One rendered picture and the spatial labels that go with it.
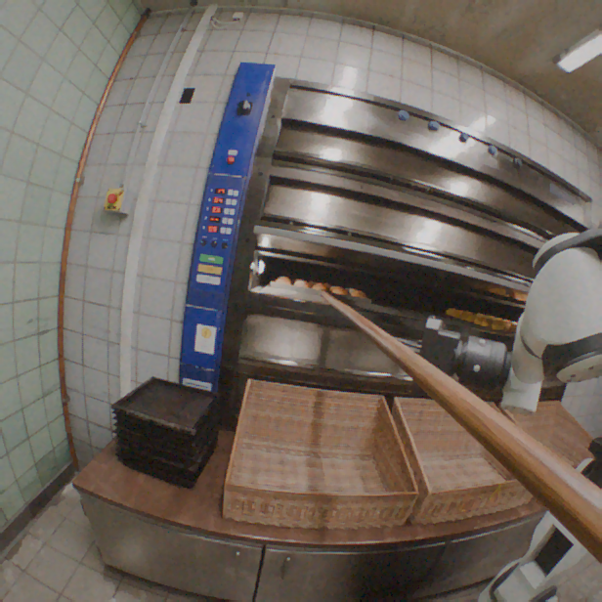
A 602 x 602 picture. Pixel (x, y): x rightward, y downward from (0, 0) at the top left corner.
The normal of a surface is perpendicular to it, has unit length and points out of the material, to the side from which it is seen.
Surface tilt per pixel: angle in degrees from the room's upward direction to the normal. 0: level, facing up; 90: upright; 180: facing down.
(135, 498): 0
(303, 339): 70
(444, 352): 90
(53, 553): 0
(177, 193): 90
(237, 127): 90
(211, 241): 90
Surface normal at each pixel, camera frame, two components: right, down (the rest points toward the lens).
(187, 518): 0.17, -0.98
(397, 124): 0.04, 0.11
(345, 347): 0.10, -0.24
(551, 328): -0.97, -0.21
